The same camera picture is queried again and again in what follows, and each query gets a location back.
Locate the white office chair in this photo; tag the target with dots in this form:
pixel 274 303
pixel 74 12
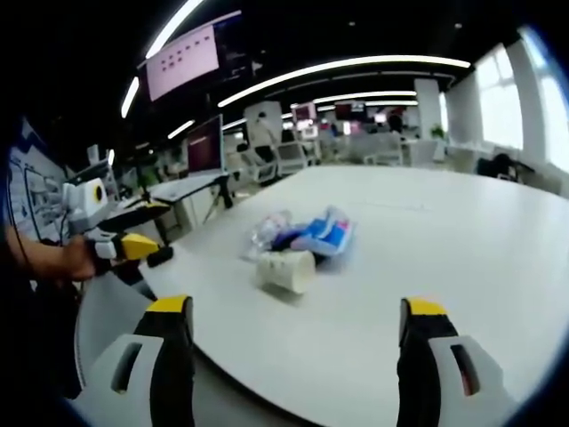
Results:
pixel 291 155

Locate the white office desk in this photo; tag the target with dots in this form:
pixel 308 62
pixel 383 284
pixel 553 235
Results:
pixel 186 189

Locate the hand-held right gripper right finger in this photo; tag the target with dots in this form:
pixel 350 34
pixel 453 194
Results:
pixel 418 373

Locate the desk computer monitor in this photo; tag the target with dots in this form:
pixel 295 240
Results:
pixel 204 149

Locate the white paper cup item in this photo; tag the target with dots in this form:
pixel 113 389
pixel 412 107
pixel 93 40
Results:
pixel 286 271

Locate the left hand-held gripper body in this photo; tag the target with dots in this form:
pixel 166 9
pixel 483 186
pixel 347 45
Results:
pixel 86 202

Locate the person's left hand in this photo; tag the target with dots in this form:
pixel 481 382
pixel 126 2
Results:
pixel 80 260

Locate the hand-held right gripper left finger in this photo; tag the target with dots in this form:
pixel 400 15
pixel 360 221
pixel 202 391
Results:
pixel 171 373

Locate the clear plastic wrapper item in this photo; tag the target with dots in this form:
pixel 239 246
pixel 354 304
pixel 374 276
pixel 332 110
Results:
pixel 266 236

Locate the black tripod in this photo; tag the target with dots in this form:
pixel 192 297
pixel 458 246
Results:
pixel 220 195

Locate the green potted plant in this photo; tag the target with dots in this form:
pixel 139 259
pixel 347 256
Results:
pixel 438 132

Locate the hanging display screen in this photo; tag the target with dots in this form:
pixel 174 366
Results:
pixel 186 58

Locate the blue packet item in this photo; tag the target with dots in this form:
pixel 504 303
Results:
pixel 331 233

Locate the white table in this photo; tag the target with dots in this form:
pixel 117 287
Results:
pixel 400 267

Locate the wall poster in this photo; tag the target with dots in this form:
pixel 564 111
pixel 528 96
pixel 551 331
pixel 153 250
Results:
pixel 33 187

